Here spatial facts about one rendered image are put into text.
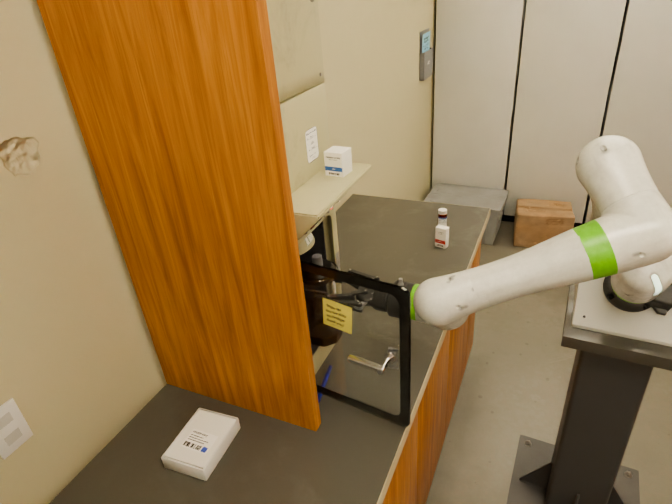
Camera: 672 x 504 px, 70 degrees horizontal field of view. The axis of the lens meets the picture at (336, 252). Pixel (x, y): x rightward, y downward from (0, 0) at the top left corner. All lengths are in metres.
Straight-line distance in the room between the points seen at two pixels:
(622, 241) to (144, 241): 1.02
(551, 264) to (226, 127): 0.68
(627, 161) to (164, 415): 1.26
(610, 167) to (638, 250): 0.18
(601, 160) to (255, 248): 0.73
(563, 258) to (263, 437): 0.82
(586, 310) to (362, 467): 0.86
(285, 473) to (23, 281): 0.71
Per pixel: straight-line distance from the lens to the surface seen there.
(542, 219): 3.91
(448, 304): 1.05
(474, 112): 4.07
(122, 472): 1.37
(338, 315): 1.09
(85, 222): 1.26
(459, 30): 4.00
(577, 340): 1.64
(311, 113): 1.19
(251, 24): 0.85
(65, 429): 1.39
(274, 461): 1.26
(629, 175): 1.12
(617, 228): 1.07
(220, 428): 1.31
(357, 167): 1.24
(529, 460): 2.48
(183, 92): 0.97
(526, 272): 1.05
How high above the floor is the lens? 1.93
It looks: 30 degrees down
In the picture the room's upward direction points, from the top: 5 degrees counter-clockwise
